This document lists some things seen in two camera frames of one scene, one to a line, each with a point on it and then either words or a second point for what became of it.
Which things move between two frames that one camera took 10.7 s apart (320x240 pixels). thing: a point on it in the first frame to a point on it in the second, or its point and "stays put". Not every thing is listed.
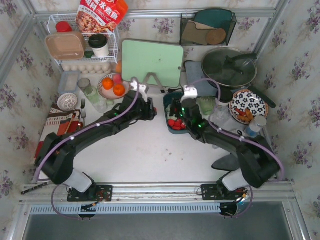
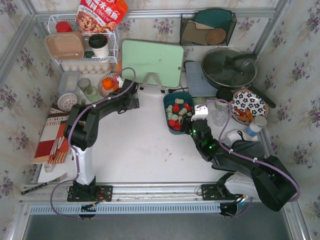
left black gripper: [149, 109] to [127, 88]
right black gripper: [175, 110] to [187, 122]
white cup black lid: [99, 44] stays put
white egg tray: [87, 68] stays put
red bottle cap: [62, 26] stays put
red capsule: [176, 125] stays put
